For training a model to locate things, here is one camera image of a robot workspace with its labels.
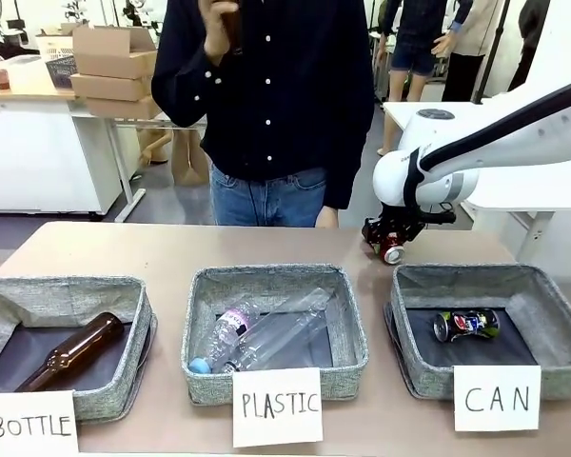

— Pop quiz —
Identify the black stand pole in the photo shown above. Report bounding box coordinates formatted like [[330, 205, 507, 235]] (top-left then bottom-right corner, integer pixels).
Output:
[[472, 0, 513, 105]]

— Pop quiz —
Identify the person's left hand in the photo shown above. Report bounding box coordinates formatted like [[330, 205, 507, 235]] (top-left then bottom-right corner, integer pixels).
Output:
[[315, 206, 340, 229]]

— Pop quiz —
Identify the grey fabric basket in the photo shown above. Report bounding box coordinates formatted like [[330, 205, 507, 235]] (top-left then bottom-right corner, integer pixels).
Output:
[[180, 264, 370, 407], [0, 274, 159, 426], [384, 264, 571, 402]]

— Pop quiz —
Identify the black plastic crate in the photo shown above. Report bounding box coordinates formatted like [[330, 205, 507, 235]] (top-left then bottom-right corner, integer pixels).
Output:
[[44, 55, 78, 90]]

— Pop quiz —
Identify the black right arm cable sleeve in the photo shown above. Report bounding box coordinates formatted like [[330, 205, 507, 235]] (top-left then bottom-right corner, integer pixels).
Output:
[[401, 73, 571, 211]]

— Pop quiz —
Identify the red drink can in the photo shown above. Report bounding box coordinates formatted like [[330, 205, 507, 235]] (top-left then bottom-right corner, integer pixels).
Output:
[[364, 219, 407, 266]]

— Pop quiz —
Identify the brown glass bottle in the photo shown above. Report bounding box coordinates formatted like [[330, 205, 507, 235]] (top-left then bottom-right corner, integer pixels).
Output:
[[13, 311, 127, 393]]

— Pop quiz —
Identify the white paper sign PLASTIC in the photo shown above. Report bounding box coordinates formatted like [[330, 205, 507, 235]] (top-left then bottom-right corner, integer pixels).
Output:
[[231, 367, 325, 449]]

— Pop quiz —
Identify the white plastic crate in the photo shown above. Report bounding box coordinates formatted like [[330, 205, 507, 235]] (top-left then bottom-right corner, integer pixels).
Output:
[[36, 33, 76, 62]]

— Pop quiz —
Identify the plastic bottle with pink label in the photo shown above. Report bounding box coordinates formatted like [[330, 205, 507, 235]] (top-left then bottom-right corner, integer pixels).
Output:
[[187, 306, 268, 375]]

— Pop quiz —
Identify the person's right hand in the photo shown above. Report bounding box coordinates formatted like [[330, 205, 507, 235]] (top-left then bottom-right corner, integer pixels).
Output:
[[202, 0, 243, 67]]

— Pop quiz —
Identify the white desk with wooden top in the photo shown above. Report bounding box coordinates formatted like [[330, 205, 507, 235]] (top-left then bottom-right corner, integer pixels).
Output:
[[0, 59, 208, 224]]

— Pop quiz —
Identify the person in dark shirt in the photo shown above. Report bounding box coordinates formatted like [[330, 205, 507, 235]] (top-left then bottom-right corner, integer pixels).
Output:
[[150, 0, 377, 229]]

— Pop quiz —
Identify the white paper sign BOTTLE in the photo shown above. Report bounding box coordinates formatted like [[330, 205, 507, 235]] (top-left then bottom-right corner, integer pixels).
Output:
[[0, 389, 80, 456]]

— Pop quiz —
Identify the crushed dark blue can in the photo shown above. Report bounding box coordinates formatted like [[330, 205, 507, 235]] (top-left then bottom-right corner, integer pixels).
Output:
[[432, 308, 502, 345]]

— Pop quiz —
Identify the clear plastic bottle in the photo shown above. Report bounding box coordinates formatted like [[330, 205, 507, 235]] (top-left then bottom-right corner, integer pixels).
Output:
[[217, 286, 338, 375]]

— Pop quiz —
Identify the white paper sign CAN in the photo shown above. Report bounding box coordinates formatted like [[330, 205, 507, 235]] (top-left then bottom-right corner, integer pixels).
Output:
[[452, 365, 542, 432]]

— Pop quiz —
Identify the open cardboard box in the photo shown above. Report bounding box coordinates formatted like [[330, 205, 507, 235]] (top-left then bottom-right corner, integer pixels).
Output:
[[71, 24, 158, 81]]

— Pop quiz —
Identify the white table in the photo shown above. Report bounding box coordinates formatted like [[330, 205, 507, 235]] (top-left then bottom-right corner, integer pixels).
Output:
[[382, 100, 571, 268]]

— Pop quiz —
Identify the flat cardboard box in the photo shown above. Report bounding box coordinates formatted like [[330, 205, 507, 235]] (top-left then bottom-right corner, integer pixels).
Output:
[[69, 72, 154, 103], [84, 94, 164, 121]]

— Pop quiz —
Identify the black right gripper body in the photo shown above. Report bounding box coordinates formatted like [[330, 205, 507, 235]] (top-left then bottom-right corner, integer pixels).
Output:
[[379, 201, 458, 238]]

